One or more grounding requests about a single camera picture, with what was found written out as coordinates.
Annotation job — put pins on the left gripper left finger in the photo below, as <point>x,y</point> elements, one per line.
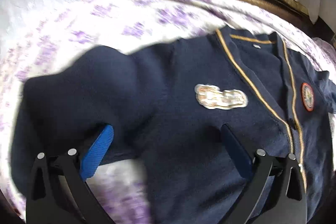
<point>58,191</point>

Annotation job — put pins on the purple floral white bedspread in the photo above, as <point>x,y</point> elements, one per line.
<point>50,39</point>

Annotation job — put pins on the navy blue knit cardigan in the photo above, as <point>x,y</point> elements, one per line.
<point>167,104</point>

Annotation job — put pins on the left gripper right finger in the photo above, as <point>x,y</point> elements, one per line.
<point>274,192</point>

